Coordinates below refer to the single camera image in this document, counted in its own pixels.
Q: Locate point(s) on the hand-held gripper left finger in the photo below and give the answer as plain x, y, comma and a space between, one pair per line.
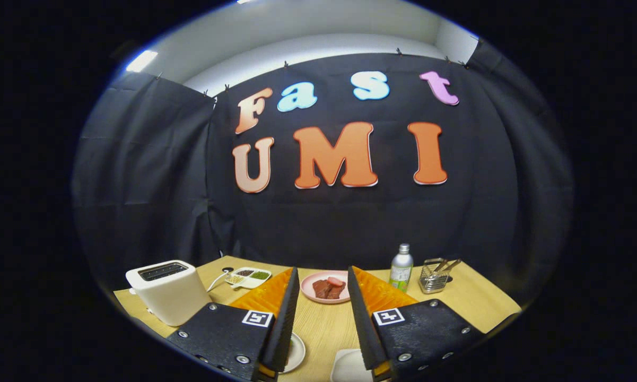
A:
228, 334

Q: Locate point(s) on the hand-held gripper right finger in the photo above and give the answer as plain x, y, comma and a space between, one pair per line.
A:
424, 334

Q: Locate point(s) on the pale yellow beans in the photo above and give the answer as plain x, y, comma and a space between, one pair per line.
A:
236, 279

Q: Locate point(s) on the white divided dish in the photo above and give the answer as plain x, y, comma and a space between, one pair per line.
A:
252, 282

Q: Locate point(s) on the dark brown beans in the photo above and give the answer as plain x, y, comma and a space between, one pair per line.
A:
244, 272

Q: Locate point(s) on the white toaster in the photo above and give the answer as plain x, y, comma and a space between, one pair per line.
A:
175, 297

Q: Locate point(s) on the green beans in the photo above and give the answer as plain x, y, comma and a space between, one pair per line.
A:
260, 275

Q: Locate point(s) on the silver green drink bottle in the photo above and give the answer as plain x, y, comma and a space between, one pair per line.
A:
401, 270

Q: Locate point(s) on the white round plate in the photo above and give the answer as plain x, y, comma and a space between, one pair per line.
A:
296, 353

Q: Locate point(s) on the white square plate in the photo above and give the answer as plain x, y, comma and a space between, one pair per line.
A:
350, 366

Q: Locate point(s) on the pink plate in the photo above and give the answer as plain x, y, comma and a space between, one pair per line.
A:
307, 289

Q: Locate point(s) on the red sausage slice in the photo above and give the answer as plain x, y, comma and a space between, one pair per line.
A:
335, 281

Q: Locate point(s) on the brown meat pieces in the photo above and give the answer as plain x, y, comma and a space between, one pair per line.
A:
323, 290

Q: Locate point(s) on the ceiling light panel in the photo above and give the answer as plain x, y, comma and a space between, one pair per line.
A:
141, 61

